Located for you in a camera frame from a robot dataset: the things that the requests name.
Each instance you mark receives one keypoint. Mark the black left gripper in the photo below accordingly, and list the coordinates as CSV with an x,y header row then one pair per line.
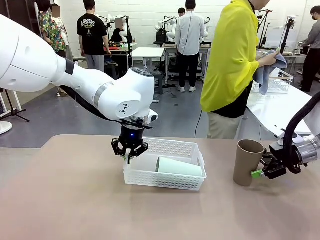
x,y
131,136

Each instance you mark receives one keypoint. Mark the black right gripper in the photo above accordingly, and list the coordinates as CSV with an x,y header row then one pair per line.
x,y
277,162

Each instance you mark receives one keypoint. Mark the brown paper cup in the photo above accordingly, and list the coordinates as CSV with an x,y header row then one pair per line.
x,y
246,167

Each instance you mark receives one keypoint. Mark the white perforated plastic basket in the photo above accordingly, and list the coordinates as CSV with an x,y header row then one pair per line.
x,y
162,181

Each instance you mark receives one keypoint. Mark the mint green paper cup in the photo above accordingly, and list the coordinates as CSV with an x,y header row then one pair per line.
x,y
180,167

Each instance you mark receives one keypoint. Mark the grey blue towel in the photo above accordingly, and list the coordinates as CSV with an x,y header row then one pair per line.
x,y
265,77

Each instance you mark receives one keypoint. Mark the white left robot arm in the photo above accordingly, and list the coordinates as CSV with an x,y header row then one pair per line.
x,y
25,62

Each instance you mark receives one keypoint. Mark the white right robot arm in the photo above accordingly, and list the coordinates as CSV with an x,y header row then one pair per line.
x,y
315,125

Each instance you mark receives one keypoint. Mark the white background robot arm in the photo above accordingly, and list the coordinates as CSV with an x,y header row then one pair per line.
x,y
171,27
125,32

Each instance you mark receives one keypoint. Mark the person right hand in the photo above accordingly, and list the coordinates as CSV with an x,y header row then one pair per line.
x,y
267,60

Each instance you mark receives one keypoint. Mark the person left hand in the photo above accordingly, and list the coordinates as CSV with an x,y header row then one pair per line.
x,y
276,53

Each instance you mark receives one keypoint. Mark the large white table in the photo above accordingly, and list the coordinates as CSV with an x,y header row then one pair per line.
x,y
272,110

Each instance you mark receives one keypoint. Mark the grey plastic stool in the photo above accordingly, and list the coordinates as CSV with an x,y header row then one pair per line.
x,y
158,82

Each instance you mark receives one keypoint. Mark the small white standing desk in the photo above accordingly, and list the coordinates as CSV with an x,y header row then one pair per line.
x,y
147,52

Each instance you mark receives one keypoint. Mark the grey workbench with robots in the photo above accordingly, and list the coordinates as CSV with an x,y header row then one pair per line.
x,y
122,48

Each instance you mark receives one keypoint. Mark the person in yellow cape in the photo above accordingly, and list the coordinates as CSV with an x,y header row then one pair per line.
x,y
230,62

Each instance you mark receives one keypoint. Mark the seated person in black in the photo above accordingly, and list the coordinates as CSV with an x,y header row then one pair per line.
x,y
116,35

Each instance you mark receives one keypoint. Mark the black floor tripod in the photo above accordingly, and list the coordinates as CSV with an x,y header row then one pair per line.
x,y
12,110

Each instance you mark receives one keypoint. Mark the person in black Lakers shirt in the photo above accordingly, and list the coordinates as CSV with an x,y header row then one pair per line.
x,y
91,32

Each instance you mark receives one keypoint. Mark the white round fan base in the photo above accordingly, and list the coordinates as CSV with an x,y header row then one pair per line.
x,y
4,128

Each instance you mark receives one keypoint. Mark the person in grey sweater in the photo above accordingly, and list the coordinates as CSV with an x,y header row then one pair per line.
x,y
312,50

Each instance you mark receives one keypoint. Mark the person in white shirt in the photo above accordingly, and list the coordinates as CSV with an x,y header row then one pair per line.
x,y
190,35

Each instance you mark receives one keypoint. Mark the person in white print tee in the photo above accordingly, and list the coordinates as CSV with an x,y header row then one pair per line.
x,y
62,27

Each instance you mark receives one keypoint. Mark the person in floral shirt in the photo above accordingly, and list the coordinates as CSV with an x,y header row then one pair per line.
x,y
50,32

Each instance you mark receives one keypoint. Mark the black haired person behind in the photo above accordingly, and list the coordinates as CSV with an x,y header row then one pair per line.
x,y
181,11

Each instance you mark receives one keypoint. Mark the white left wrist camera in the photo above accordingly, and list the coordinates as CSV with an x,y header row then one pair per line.
x,y
153,117

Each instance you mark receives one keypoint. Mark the white frame stand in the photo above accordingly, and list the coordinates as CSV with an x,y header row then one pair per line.
x,y
17,100

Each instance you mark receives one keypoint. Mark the black tall camera tripod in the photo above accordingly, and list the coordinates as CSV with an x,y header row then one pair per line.
x,y
287,32

